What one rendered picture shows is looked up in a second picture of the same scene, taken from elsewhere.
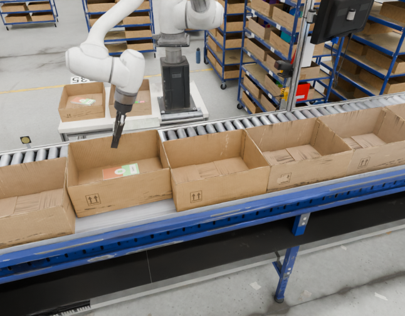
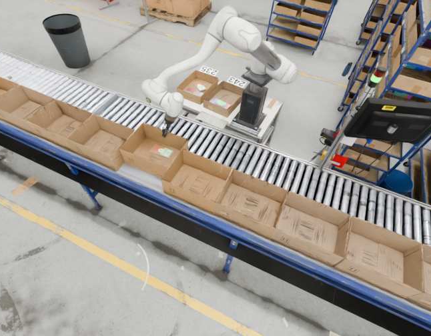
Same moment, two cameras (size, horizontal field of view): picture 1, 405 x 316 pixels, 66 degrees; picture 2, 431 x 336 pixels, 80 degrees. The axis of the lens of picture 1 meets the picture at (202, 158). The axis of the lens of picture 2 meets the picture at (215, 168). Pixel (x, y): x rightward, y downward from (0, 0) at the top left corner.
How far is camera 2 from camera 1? 100 cm
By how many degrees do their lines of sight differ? 30
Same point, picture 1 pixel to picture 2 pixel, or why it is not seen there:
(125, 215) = (143, 176)
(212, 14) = (281, 75)
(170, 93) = (243, 111)
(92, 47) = (155, 85)
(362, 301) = (271, 314)
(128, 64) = (169, 102)
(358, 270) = (289, 298)
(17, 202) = (112, 138)
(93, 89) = (211, 80)
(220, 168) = (210, 182)
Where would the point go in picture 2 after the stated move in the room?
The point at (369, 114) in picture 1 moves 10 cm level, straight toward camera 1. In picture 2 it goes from (336, 213) to (323, 217)
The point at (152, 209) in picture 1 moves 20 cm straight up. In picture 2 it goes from (156, 181) to (151, 164)
